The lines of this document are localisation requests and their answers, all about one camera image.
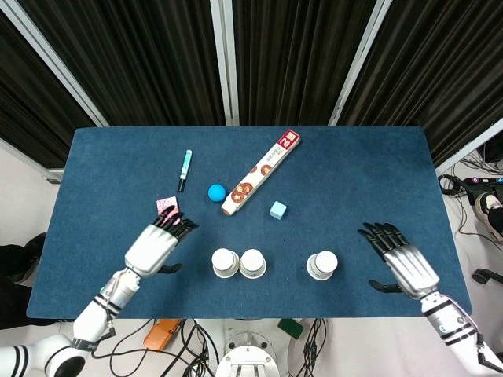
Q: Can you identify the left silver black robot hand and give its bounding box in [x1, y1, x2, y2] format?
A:
[124, 207, 200, 280]

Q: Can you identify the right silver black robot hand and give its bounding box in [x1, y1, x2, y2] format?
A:
[357, 221, 441, 302]

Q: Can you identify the white paper cup blue stripe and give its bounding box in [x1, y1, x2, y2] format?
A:
[239, 248, 268, 280]
[306, 250, 340, 281]
[211, 247, 241, 280]

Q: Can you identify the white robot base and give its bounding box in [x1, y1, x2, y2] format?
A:
[215, 318, 292, 377]

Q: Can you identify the pink patterned card deck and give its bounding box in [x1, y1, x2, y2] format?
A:
[156, 196, 180, 221]

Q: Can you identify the black chair base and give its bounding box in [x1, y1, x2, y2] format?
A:
[471, 267, 503, 287]

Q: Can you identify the orange box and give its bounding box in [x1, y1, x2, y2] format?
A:
[143, 318, 184, 353]

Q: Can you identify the blue ball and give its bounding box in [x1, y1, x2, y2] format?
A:
[207, 183, 227, 203]

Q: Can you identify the teal white marker pen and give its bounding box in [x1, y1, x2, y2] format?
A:
[177, 148, 194, 193]

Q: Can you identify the white black sneaker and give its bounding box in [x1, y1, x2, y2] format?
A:
[474, 192, 503, 241]

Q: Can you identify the black power strip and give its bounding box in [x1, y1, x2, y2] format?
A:
[462, 176, 503, 206]

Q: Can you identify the blue felt table cover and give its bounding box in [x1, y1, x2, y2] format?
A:
[26, 125, 473, 320]

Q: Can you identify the green block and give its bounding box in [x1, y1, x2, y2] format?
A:
[277, 318, 306, 340]

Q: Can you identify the light blue cube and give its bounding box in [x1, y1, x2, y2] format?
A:
[269, 200, 288, 221]

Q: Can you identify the long white wrap roll box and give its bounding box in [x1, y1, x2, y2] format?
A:
[220, 128, 302, 217]

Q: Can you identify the black pleated curtain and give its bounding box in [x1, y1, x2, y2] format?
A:
[336, 0, 503, 168]
[17, 0, 227, 127]
[231, 0, 384, 127]
[0, 11, 97, 170]

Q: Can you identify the black cable bundle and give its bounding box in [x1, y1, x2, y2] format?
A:
[295, 317, 336, 377]

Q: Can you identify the white frame post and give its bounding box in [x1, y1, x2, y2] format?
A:
[0, 0, 110, 128]
[327, 0, 395, 127]
[209, 0, 240, 127]

